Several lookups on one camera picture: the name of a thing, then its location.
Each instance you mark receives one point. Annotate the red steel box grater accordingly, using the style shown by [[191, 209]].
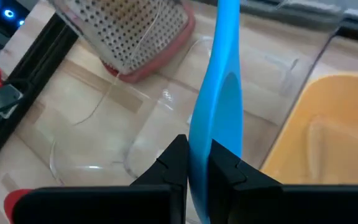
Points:
[[129, 31]]

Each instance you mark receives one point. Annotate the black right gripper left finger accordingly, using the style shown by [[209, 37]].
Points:
[[104, 205]]

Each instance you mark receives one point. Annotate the blue silicone spoon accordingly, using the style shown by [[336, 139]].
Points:
[[219, 109]]

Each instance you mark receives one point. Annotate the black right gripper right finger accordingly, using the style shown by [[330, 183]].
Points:
[[291, 205]]

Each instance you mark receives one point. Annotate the orange plastic bin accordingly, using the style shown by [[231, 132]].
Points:
[[337, 140]]

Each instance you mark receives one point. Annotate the clear plastic bin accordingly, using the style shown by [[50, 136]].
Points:
[[89, 130]]

